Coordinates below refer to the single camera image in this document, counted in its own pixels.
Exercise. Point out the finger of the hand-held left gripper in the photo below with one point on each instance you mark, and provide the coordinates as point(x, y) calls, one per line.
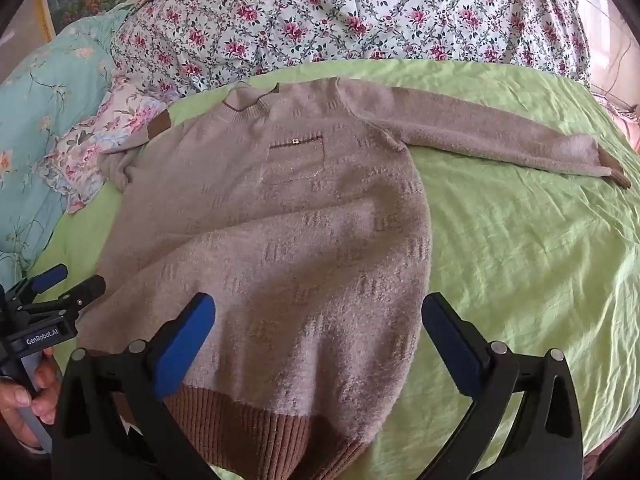
point(47, 277)
point(85, 290)

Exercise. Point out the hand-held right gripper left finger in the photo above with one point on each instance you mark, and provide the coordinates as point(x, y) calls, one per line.
point(184, 347)

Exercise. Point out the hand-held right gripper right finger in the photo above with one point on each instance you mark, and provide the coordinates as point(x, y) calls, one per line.
point(452, 347)

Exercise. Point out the beige knit sweater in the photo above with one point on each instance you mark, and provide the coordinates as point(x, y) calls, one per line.
point(300, 220)

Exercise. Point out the person's left hand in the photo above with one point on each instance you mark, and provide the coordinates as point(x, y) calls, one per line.
point(47, 385)

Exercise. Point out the light green bed sheet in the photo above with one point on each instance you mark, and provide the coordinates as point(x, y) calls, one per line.
point(510, 260)

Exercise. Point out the pastel floral pillow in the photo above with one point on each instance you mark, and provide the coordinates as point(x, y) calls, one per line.
point(95, 135)

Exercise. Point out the teal floral blanket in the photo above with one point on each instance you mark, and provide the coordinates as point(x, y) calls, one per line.
point(45, 95)

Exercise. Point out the white pink floral quilt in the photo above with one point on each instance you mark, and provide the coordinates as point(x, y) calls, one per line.
point(325, 15)

